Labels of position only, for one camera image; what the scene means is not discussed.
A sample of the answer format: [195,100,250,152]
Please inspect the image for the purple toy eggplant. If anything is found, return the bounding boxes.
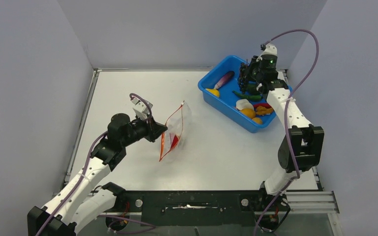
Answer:
[214,71,235,90]

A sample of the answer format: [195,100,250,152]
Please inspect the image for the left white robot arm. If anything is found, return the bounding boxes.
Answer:
[27,113,167,236]

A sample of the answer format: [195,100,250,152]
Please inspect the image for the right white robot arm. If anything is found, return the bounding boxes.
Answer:
[243,55,324,210]

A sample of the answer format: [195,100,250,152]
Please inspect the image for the orange fried toy piece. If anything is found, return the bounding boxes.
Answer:
[255,106,274,116]

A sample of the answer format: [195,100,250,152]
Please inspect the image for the small orange toy fruit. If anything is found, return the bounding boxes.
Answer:
[252,117,263,125]

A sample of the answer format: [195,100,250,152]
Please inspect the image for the clear zip top bag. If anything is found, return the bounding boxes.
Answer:
[159,101,192,162]

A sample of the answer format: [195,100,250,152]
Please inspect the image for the green toy avocado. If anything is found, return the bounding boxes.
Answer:
[246,84,259,95]

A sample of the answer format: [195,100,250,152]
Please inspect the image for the green toy cucumber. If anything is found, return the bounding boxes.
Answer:
[232,90,263,102]

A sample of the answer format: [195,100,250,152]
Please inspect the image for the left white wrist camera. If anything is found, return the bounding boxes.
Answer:
[131,97,153,120]

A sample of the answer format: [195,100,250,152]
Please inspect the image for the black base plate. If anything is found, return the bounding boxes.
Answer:
[93,190,289,228]

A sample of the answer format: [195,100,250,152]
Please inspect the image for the yellow toy pepper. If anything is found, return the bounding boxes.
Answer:
[205,88,220,98]

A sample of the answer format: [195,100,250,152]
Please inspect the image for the blue plastic bin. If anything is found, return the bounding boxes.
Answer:
[198,55,277,133]

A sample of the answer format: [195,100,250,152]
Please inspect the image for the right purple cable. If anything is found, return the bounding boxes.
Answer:
[252,29,320,236]

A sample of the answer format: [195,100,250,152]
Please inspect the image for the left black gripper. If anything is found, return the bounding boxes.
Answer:
[121,113,167,147]

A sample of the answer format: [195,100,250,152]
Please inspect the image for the red toy apple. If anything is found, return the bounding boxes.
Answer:
[170,134,180,150]

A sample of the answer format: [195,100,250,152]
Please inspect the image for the dark toy grapes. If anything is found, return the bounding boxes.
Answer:
[237,59,249,94]

